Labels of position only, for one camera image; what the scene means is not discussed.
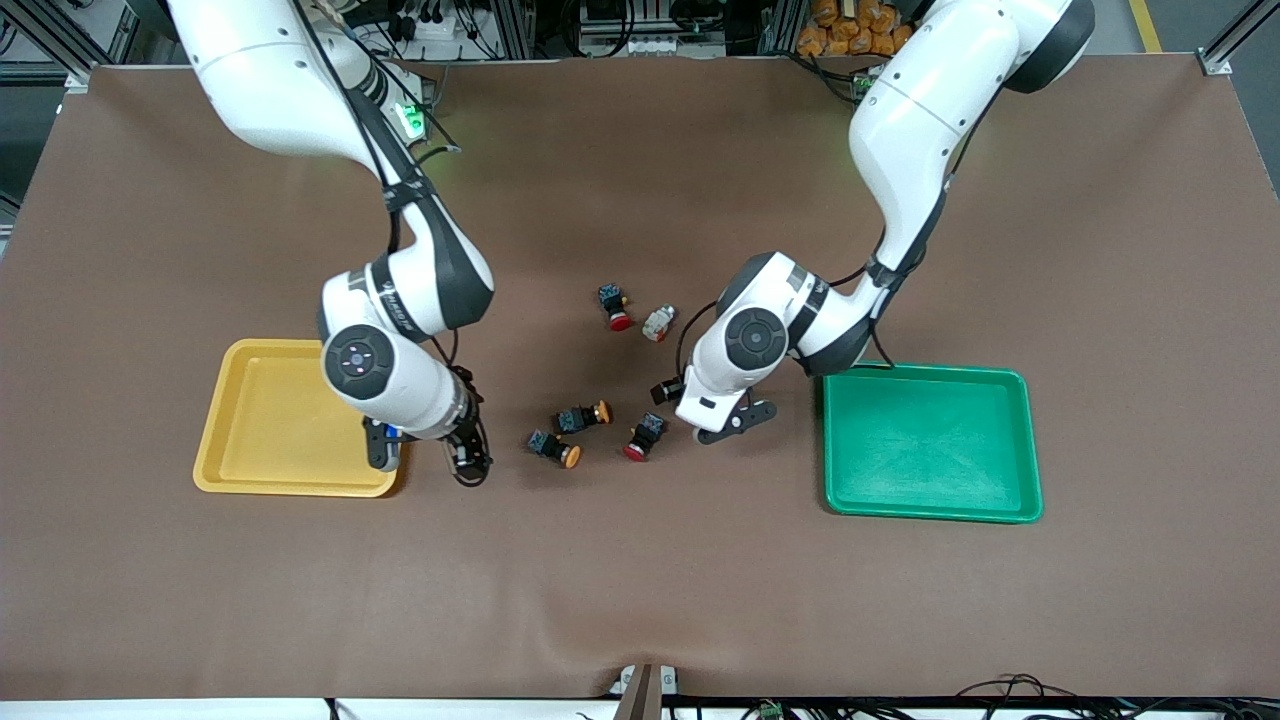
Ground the yellow push button switch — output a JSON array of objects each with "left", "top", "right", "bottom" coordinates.
[
  {"left": 527, "top": 430, "right": 582, "bottom": 470},
  {"left": 556, "top": 400, "right": 612, "bottom": 435}
]

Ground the yellow plastic tray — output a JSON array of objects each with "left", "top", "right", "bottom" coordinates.
[{"left": 192, "top": 338, "right": 404, "bottom": 498}]

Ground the green plastic tray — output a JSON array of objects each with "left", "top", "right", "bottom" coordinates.
[{"left": 822, "top": 360, "right": 1045, "bottom": 524}]

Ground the white power strip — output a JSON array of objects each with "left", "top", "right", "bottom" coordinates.
[{"left": 385, "top": 8, "right": 471, "bottom": 43}]

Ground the pile of orange objects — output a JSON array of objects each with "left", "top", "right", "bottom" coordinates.
[{"left": 797, "top": 0, "right": 916, "bottom": 58}]

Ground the red push button switch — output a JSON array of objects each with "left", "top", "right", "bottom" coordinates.
[
  {"left": 597, "top": 283, "right": 636, "bottom": 333},
  {"left": 622, "top": 412, "right": 667, "bottom": 462}
]

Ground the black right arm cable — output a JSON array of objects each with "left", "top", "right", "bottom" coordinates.
[{"left": 290, "top": 0, "right": 463, "bottom": 366}]

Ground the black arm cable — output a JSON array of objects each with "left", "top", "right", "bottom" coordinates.
[
  {"left": 676, "top": 150, "right": 976, "bottom": 396},
  {"left": 290, "top": 0, "right": 463, "bottom": 366}
]

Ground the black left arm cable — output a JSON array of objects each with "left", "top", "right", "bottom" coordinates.
[{"left": 676, "top": 150, "right": 976, "bottom": 396}]

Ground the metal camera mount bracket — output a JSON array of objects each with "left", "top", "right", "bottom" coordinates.
[{"left": 608, "top": 662, "right": 681, "bottom": 720}]

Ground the black cable bundle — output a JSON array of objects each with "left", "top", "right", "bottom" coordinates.
[{"left": 940, "top": 675, "right": 1280, "bottom": 720}]

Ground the aluminium frame post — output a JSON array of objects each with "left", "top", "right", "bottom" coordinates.
[
  {"left": 1198, "top": 0, "right": 1280, "bottom": 77},
  {"left": 0, "top": 0, "right": 106, "bottom": 93}
]

